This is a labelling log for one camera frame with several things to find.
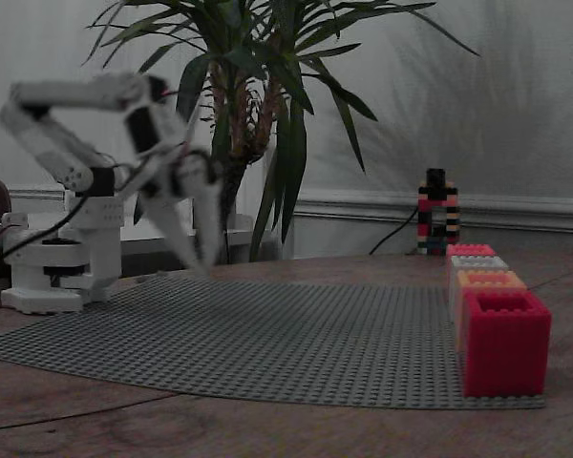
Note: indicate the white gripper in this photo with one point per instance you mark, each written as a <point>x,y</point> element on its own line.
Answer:
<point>168,183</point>

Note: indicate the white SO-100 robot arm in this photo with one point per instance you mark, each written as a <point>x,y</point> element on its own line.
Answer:
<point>57,152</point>

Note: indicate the grey studded baseplate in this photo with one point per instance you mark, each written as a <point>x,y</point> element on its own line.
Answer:
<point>243,334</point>

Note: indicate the large pink brick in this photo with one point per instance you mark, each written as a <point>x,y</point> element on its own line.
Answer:
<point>470,250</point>

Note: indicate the grey brick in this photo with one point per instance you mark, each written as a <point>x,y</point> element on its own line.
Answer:
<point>477,262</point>

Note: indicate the orange brick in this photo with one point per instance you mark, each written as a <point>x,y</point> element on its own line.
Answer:
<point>492,280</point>

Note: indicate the magenta brick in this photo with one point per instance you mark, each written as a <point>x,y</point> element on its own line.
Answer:
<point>506,353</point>

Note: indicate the large yucca house plant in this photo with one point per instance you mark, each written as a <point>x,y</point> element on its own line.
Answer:
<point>248,71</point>

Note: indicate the multicoloured brick tower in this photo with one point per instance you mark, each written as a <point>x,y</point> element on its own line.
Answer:
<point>426,214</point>

